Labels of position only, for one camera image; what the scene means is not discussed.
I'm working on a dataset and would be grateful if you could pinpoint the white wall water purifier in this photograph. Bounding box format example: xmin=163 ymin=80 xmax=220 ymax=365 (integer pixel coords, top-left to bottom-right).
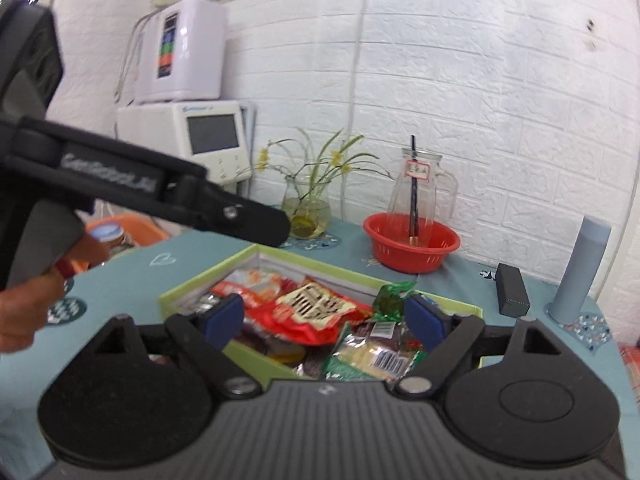
xmin=134 ymin=0 xmax=228 ymax=104

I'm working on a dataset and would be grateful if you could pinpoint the green biscuit packet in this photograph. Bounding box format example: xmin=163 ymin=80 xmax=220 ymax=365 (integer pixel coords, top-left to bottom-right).
xmin=372 ymin=281 xmax=416 ymax=322
xmin=322 ymin=324 xmax=426 ymax=384

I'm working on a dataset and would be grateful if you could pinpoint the grey blue cylinder bottle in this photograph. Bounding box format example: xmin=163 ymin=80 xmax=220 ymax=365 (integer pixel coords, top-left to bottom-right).
xmin=547 ymin=217 xmax=611 ymax=325

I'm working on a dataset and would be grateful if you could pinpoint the person's left hand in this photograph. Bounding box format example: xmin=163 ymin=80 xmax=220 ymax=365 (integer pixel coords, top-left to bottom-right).
xmin=0 ymin=234 xmax=112 ymax=354

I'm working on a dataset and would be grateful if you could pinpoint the glass pitcher with straw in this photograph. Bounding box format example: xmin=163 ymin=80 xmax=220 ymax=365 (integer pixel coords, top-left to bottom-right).
xmin=387 ymin=136 xmax=459 ymax=236

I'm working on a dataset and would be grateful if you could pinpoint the red chinese text snack bag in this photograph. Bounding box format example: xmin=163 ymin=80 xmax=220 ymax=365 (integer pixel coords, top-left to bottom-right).
xmin=245 ymin=278 xmax=373 ymax=346

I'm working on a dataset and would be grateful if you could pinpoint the green cardboard box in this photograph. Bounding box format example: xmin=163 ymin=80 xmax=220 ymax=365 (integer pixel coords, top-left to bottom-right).
xmin=158 ymin=242 xmax=485 ymax=384

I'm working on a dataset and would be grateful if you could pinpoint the black rectangular case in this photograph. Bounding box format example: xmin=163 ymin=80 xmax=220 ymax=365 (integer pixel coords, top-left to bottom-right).
xmin=496 ymin=263 xmax=530 ymax=318

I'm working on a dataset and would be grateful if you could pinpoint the white water dispenser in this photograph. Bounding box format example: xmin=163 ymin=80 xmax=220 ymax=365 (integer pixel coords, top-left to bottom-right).
xmin=116 ymin=101 xmax=256 ymax=196

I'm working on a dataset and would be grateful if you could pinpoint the red dark snack packet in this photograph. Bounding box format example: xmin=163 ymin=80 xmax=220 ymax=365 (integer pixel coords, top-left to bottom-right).
xmin=354 ymin=321 xmax=423 ymax=353

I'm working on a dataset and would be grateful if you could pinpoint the silver orange chip bag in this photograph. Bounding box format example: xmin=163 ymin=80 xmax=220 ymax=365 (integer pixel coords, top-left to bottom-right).
xmin=209 ymin=269 xmax=297 ymax=308

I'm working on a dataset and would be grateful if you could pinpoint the red plastic basket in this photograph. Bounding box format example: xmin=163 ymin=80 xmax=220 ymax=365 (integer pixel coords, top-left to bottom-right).
xmin=362 ymin=212 xmax=461 ymax=274

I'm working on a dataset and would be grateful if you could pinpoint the glass vase with plant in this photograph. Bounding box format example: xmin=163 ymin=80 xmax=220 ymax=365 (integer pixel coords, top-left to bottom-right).
xmin=254 ymin=128 xmax=390 ymax=240

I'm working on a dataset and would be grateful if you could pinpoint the brown yellow candy bag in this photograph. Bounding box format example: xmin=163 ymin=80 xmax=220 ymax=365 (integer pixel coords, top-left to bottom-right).
xmin=234 ymin=320 xmax=332 ymax=379

